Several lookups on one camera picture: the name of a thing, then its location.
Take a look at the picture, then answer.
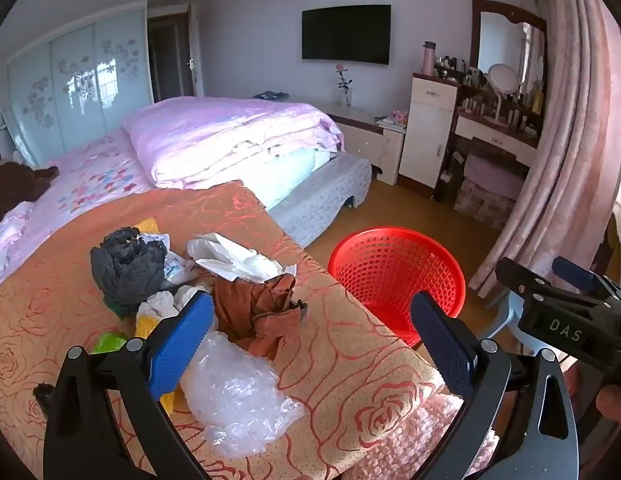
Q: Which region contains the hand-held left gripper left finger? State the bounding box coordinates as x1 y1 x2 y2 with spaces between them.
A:
43 290 216 480

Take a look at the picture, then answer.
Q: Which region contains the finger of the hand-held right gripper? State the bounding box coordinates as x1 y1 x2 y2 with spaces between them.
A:
551 256 621 305
495 257 591 312

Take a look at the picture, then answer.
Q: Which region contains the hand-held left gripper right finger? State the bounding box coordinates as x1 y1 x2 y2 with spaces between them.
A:
409 291 579 480

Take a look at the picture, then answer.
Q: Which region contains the white tissue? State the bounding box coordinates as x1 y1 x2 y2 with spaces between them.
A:
135 285 211 339

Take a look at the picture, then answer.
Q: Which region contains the green snack wrapper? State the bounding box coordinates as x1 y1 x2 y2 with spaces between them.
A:
93 332 128 354

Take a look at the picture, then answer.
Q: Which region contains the clear plastic bag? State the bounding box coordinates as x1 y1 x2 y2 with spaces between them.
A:
179 331 305 458

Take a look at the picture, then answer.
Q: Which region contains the printed tissue packet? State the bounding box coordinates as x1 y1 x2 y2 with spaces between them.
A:
163 250 197 286

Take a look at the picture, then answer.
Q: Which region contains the brown bag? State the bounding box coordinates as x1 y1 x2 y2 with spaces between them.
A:
213 273 308 358

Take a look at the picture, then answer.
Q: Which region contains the grey bag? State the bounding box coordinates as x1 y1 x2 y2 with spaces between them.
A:
89 242 166 312

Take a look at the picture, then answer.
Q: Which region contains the red plastic basket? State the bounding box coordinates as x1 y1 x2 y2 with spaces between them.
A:
328 228 467 348

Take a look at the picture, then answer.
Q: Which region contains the person's right hand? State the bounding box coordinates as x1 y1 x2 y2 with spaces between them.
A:
595 384 621 422

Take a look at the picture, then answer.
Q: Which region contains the orange rose-patterned blanket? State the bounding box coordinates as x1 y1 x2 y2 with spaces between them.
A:
0 180 466 480

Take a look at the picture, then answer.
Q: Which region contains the pink cushioned stool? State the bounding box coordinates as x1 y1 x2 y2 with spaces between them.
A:
453 152 529 233

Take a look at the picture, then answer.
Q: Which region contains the pink patterned curtain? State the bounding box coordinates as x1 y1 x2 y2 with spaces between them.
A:
468 0 621 306

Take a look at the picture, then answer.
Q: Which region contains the dressing table with mirror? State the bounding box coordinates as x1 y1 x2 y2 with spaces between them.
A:
453 0 549 166

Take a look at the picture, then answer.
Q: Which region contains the tall white cabinet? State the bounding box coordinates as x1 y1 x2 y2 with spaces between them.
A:
398 74 461 191

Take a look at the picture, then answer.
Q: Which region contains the grey bed base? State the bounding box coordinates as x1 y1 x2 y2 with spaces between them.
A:
267 151 374 249

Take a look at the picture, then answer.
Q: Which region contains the pink floral bedsheet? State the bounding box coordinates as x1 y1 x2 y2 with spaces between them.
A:
0 127 158 286

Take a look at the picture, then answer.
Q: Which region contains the light blue pillow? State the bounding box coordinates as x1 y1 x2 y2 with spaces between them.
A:
238 147 336 211

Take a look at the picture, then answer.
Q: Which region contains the round white makeup mirror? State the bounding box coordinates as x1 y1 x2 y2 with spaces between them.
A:
485 63 520 126

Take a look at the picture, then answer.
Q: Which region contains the pale pink crumpled cloth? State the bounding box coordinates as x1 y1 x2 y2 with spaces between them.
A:
0 202 34 283

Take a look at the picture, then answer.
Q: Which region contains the low cream television cabinet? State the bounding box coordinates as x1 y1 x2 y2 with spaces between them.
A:
310 101 406 186

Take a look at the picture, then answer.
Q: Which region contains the pink folded quilt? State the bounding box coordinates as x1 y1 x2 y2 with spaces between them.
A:
123 96 346 191

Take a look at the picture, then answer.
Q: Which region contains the row of cosmetic bottles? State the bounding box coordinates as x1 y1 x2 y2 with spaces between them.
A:
433 52 546 131

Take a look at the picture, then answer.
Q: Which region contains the brown plush toy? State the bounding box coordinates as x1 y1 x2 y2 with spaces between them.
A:
0 151 60 226

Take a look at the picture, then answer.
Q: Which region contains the pink rose in vase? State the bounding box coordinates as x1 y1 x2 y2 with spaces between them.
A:
335 64 354 107

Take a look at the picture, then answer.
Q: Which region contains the glass sliding-door wardrobe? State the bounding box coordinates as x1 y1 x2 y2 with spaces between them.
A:
5 2 154 168

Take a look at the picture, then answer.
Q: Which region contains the dark wooden door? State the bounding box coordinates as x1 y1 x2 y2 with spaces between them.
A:
147 4 205 106

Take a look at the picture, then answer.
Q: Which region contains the black wall television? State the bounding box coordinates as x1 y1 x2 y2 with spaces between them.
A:
301 5 392 66

